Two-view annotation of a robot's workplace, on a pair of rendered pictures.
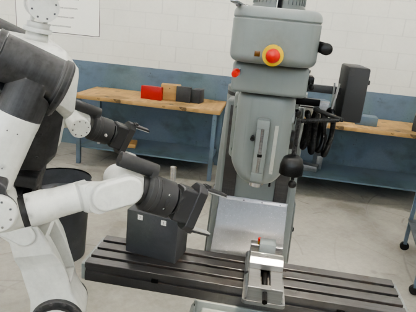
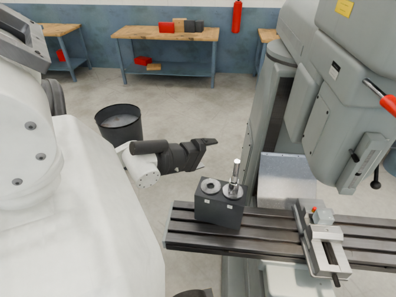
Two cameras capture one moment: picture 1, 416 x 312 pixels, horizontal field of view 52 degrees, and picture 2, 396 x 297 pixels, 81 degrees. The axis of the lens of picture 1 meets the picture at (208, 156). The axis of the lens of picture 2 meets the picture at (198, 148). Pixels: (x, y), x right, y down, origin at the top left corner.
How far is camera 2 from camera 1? 0.96 m
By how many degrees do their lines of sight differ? 23
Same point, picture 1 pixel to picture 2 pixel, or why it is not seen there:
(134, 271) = (208, 246)
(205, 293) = (270, 257)
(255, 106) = (366, 119)
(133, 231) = (200, 208)
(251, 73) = (385, 84)
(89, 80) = (119, 20)
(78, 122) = (145, 176)
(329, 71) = not seen: outside the picture
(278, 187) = not seen: hidden behind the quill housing
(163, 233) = (229, 212)
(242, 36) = not seen: outside the picture
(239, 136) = (331, 149)
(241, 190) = (280, 148)
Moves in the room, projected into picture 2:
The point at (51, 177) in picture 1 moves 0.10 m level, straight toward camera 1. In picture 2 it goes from (112, 111) to (113, 116)
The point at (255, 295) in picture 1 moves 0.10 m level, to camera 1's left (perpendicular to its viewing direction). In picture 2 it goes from (324, 274) to (299, 274)
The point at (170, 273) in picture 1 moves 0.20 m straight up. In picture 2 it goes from (239, 245) to (245, 220)
